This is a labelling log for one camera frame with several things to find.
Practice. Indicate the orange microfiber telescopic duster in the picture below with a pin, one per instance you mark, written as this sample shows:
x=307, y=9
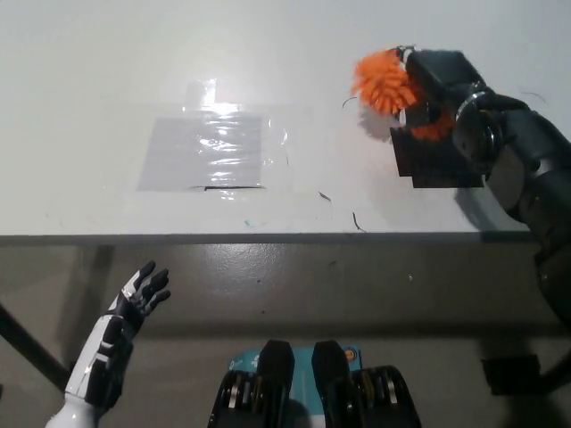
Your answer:
x=383, y=84

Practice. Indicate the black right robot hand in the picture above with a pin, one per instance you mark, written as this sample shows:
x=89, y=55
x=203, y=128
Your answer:
x=446, y=80

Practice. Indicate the clear plastic film cover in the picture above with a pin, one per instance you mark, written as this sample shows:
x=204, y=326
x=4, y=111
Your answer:
x=276, y=134

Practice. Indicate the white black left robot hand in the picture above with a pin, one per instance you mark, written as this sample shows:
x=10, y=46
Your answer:
x=109, y=348

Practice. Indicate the black tape square patch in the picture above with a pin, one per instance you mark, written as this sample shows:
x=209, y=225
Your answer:
x=437, y=162

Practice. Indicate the black diagonal table leg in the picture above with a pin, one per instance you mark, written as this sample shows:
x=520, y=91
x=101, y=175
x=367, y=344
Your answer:
x=31, y=343

